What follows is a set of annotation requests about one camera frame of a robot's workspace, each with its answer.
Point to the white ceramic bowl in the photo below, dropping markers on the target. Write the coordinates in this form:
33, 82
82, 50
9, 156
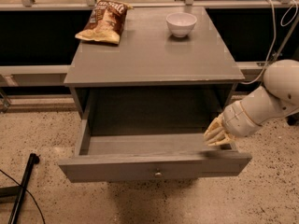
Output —
180, 24

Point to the grey top drawer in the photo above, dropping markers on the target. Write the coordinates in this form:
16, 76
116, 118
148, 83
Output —
152, 134

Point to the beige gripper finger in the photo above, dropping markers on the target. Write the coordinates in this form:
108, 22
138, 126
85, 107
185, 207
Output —
215, 130
228, 138

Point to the grey drawer cabinet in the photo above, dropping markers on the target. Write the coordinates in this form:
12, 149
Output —
153, 82

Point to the grey metal railing frame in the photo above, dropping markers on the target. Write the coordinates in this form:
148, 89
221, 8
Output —
38, 41

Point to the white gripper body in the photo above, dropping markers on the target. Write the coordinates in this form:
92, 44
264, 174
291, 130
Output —
232, 118

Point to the brown chip bag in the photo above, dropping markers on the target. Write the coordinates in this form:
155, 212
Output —
106, 22

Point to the black metal stand leg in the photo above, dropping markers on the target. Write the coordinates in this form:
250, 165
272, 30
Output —
18, 191

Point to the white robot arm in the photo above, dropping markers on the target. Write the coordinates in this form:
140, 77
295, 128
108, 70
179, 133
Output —
277, 97

